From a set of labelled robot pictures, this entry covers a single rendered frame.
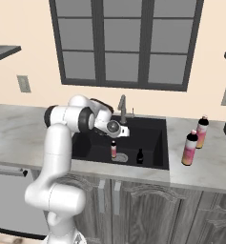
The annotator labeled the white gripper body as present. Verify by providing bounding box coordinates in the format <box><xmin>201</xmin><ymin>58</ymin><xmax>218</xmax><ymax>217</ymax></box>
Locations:
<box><xmin>116</xmin><ymin>124</ymin><xmax>131</xmax><ymax>138</ymax></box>

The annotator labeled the small pink bottle black cap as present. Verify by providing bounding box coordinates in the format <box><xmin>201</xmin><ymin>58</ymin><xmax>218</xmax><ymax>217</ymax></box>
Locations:
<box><xmin>110</xmin><ymin>140</ymin><xmax>118</xmax><ymax>159</ymax></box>

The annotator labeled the grey sink tap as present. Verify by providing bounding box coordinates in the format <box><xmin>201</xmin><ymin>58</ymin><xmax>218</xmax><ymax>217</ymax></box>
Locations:
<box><xmin>117</xmin><ymin>93</ymin><xmax>135</xmax><ymax>126</ymax></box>

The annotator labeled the grey sink drain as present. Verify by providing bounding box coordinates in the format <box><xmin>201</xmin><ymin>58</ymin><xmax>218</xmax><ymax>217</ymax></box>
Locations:
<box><xmin>112</xmin><ymin>152</ymin><xmax>130</xmax><ymax>163</ymax></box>

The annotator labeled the black kitchen sink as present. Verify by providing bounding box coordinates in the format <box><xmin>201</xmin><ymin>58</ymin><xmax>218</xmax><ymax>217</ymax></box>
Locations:
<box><xmin>70</xmin><ymin>114</ymin><xmax>171</xmax><ymax>172</ymax></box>

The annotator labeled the large pink bottle black cap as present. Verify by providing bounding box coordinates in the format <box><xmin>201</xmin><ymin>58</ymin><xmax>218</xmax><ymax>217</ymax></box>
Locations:
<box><xmin>195</xmin><ymin>114</ymin><xmax>210</xmax><ymax>150</ymax></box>
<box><xmin>180</xmin><ymin>129</ymin><xmax>199</xmax><ymax>167</ymax></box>

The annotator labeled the grey wooden cupboard door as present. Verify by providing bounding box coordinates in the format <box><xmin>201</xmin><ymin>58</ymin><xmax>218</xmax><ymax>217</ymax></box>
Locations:
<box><xmin>53</xmin><ymin>174</ymin><xmax>108</xmax><ymax>244</ymax></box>
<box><xmin>184</xmin><ymin>190</ymin><xmax>226</xmax><ymax>244</ymax></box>
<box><xmin>110</xmin><ymin>178</ymin><xmax>202</xmax><ymax>244</ymax></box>

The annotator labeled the dark framed window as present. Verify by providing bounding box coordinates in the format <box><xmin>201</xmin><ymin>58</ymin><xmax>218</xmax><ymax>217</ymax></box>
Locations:
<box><xmin>48</xmin><ymin>0</ymin><xmax>205</xmax><ymax>92</ymax></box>

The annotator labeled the grey dishwasher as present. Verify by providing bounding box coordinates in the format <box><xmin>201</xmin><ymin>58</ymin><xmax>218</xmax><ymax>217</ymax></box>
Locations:
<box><xmin>0</xmin><ymin>163</ymin><xmax>51</xmax><ymax>241</ymax></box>

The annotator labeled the grey cupboard handle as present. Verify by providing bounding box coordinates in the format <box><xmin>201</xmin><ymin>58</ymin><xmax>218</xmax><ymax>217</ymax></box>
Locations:
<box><xmin>113</xmin><ymin>180</ymin><xmax>122</xmax><ymax>216</ymax></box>
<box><xmin>97</xmin><ymin>178</ymin><xmax>106</xmax><ymax>214</ymax></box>

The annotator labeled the grey dishwasher handle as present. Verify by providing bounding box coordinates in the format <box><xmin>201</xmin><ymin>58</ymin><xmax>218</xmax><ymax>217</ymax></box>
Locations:
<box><xmin>0</xmin><ymin>166</ymin><xmax>30</xmax><ymax>178</ymax></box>

